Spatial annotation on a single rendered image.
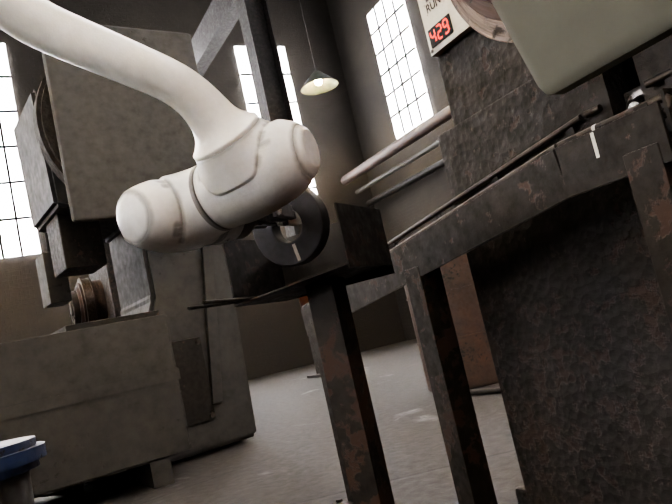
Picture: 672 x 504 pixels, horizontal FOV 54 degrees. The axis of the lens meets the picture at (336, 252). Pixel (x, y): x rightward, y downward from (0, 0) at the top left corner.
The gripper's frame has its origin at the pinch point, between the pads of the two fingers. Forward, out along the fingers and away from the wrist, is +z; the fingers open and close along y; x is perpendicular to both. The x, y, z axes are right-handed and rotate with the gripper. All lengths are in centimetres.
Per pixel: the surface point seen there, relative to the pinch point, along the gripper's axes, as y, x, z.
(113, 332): -159, -8, 106
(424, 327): 10.0, -28.0, 30.0
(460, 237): 25.7, -11.3, 20.1
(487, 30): 42.5, 22.7, 10.6
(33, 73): -744, 445, 628
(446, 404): 11, -45, 28
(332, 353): 0.0, -27.2, 4.2
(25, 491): -44, -36, -33
